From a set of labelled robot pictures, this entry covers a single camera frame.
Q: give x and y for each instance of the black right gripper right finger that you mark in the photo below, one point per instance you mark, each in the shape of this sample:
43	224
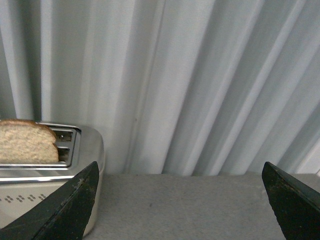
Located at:
296	206

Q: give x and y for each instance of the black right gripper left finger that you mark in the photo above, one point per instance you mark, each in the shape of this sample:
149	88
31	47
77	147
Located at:
63	215

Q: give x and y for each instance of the grey-white curtain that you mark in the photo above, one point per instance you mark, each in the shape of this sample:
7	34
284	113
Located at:
182	87

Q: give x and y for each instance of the brown bread slice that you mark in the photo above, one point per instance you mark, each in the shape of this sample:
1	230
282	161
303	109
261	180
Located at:
27	142

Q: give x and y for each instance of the cream two-slot toaster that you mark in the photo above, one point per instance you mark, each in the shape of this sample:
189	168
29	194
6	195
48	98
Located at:
25	185

